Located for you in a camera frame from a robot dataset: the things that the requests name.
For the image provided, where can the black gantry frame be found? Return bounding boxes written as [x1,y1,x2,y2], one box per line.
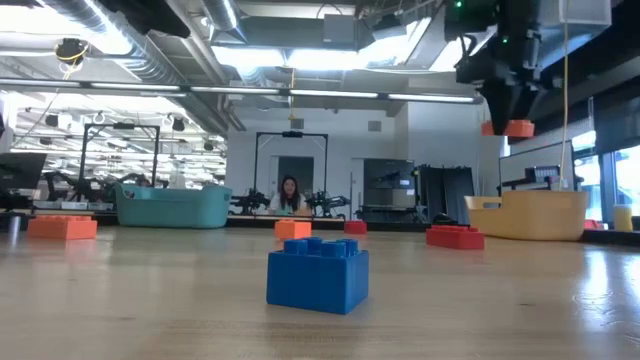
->
[78,121,162,197]
[252,130,331,214]

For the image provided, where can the yellow plastic bin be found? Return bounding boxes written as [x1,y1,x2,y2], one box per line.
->
[464,189,591,243]

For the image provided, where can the red long block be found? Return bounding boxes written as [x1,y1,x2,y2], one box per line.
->
[425,224,486,252]

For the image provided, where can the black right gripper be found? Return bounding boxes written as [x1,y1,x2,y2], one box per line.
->
[454,29,556,136]

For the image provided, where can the yellow hanging cord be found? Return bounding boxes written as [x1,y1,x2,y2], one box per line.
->
[559,22,571,192]

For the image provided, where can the orange square block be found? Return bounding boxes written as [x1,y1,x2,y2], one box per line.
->
[273,218,313,241]

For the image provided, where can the black table frame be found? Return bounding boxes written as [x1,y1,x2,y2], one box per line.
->
[0,212,640,247]

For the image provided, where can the black folding panel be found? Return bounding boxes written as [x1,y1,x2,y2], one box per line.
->
[416,164,476,225]

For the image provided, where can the yellow cup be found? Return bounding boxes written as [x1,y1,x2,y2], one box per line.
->
[613,203,635,233]

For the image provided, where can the orange long block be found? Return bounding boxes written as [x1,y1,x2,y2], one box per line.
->
[26,214,99,242]
[481,119,536,139]

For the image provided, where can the person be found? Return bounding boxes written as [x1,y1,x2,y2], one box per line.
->
[268,174,311,217]

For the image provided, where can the blue square block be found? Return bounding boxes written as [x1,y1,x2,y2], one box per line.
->
[265,236,371,317]

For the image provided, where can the teal plastic bin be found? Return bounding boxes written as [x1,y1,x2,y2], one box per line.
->
[114,182,234,230]

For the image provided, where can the black monitor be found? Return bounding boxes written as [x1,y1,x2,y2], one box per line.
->
[0,151,49,211]

